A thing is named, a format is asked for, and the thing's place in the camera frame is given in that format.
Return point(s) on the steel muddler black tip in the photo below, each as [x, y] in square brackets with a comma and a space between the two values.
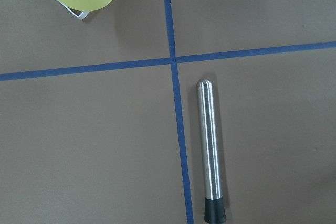
[214, 211]

